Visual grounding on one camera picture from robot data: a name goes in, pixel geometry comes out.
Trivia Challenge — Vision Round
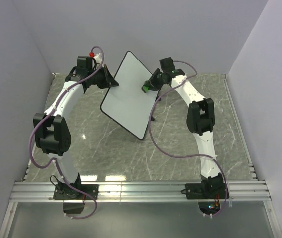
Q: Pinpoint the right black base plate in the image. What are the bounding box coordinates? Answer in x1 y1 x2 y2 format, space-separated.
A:
181 178 229 200

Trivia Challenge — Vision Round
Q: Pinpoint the white whiteboard black frame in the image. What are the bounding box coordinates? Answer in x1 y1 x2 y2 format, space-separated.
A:
100 51 157 140

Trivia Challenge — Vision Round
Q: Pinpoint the aluminium right side rail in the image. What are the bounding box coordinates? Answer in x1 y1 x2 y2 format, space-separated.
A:
221 74 263 181

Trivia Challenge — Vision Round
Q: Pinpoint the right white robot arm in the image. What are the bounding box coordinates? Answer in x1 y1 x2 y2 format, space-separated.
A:
142 69 227 198

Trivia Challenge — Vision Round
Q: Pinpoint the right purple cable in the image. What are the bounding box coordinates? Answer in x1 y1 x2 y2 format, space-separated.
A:
148 60 229 219

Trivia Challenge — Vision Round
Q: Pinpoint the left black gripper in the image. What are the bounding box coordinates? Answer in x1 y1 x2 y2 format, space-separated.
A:
89 65 120 90

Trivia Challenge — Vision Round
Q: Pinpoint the aluminium front rail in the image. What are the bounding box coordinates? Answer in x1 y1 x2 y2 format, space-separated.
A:
9 181 271 202

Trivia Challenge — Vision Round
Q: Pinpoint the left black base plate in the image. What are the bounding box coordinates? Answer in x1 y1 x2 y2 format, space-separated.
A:
53 183 99 200

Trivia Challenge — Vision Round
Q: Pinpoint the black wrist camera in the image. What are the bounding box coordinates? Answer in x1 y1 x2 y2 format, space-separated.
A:
76 56 93 74
159 57 185 80

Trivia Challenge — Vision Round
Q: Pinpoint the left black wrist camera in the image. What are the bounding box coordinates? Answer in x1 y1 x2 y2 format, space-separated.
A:
76 56 93 74

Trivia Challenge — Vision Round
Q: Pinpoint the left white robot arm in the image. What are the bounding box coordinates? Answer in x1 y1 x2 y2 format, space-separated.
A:
30 63 119 199

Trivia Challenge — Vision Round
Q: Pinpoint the purple cable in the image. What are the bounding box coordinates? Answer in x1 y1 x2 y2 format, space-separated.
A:
148 60 229 219
28 45 105 220

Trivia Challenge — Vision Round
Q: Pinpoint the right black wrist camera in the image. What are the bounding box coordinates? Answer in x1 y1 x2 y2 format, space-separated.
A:
159 57 185 80

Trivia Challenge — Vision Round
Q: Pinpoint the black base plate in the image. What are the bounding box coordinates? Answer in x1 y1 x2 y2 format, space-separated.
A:
53 183 99 200
181 178 229 200

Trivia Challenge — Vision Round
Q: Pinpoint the aluminium rail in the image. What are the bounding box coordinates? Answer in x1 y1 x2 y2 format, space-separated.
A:
221 74 263 181
9 181 271 202

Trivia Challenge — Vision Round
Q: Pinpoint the green whiteboard eraser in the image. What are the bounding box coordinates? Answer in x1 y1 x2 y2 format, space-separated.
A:
142 85 149 93

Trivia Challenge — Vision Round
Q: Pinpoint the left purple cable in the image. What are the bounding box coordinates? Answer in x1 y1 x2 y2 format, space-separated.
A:
28 45 105 220

